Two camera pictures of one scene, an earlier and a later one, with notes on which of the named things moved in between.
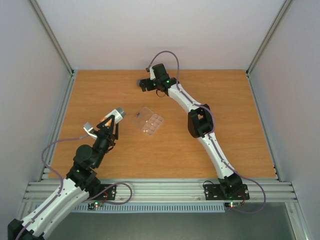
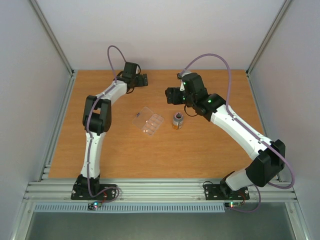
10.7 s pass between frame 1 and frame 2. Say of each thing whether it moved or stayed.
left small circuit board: stayed
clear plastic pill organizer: stayed
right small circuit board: stayed
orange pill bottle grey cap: moved
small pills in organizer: stayed
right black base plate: stayed
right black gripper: moved
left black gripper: moved
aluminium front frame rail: stayed
